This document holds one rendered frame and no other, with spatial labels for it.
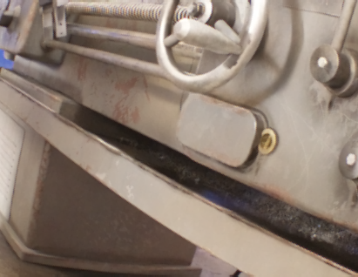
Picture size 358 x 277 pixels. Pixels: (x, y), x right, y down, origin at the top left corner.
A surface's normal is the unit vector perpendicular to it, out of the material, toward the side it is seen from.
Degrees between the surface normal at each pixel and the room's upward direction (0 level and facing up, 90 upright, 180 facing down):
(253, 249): 90
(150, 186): 90
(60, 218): 90
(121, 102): 90
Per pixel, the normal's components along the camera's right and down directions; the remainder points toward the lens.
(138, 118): -0.77, -0.18
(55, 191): 0.58, 0.24
